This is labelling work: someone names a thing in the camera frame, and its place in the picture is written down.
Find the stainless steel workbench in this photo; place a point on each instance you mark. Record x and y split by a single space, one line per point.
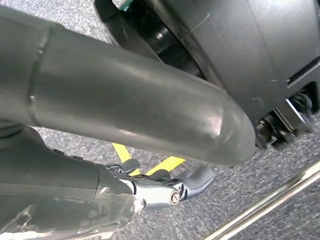
275 198

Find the yellow floor tape square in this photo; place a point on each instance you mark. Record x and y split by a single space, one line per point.
167 164

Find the dark robot body shell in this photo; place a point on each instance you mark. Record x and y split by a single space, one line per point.
237 49

